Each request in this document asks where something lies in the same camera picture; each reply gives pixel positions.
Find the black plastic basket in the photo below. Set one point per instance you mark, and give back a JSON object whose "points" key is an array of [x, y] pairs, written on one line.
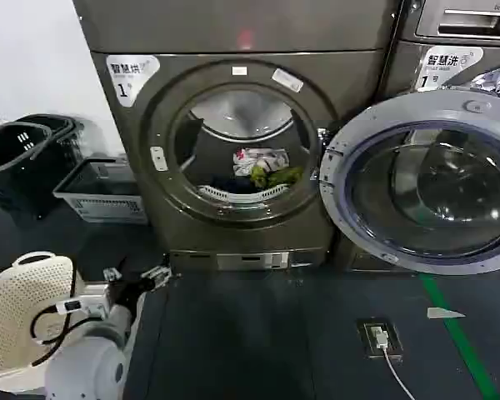
{"points": [[8, 166], [77, 137]]}

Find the grey dryer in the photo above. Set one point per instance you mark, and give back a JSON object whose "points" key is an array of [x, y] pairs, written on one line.
{"points": [[158, 146]]}

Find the white printed garment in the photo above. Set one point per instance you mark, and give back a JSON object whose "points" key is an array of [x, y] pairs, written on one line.
{"points": [[260, 160]]}

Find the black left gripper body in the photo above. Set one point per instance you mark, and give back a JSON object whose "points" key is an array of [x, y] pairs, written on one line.
{"points": [[127, 291]]}

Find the grey washing machine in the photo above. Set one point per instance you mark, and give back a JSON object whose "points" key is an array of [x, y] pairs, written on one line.
{"points": [[408, 62]]}

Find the grey slotted plastic crate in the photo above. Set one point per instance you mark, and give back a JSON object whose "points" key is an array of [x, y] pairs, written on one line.
{"points": [[100, 200]]}

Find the green garment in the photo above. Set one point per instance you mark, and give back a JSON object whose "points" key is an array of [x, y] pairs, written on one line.
{"points": [[275, 177]]}

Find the round glass dryer door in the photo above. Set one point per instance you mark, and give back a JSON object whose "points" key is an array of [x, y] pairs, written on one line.
{"points": [[433, 187]]}

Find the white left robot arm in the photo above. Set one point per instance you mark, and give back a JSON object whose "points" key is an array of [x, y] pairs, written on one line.
{"points": [[87, 366]]}

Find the cream perforated laundry basket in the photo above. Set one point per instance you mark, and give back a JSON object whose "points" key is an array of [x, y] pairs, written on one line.
{"points": [[21, 300]]}

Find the green floor tape line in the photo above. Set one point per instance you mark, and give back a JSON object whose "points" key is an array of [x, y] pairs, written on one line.
{"points": [[462, 337]]}

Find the white floor tape piece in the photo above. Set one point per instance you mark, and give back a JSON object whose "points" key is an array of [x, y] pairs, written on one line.
{"points": [[441, 313]]}

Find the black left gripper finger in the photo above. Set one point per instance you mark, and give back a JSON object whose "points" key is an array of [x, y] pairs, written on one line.
{"points": [[112, 274], [158, 279]]}

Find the grey floor socket box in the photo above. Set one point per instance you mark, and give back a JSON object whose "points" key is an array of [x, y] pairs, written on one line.
{"points": [[364, 337]]}

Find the dark blue garment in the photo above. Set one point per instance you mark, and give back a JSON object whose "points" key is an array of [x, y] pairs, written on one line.
{"points": [[229, 184]]}

